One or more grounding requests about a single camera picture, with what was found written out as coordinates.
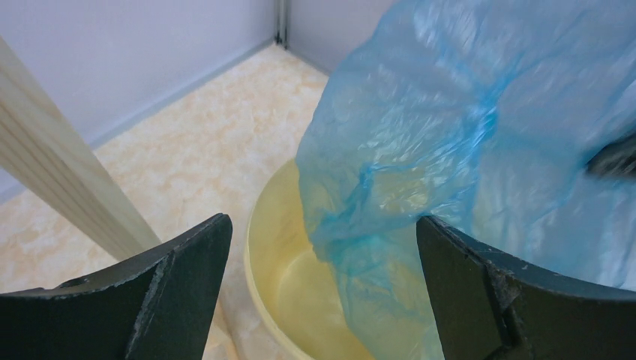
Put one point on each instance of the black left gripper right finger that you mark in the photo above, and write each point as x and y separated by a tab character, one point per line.
488	304

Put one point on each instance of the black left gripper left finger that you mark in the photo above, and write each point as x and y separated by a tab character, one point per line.
158	304

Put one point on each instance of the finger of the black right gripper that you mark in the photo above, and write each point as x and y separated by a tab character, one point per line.
616	160

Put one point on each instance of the blue plastic trash bag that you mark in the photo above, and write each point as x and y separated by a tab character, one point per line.
483	114

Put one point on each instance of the wooden clothes rack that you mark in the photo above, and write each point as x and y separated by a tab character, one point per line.
41	149

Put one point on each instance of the yellow plastic trash bin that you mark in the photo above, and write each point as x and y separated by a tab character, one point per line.
293	292

